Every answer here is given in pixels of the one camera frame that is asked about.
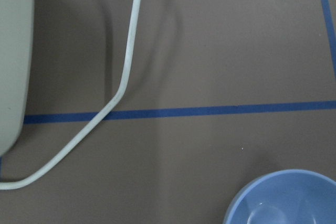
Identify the blue bowl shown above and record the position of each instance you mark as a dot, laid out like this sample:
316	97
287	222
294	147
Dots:
286	196

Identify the beige toaster appliance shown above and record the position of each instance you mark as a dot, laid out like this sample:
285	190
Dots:
17	24

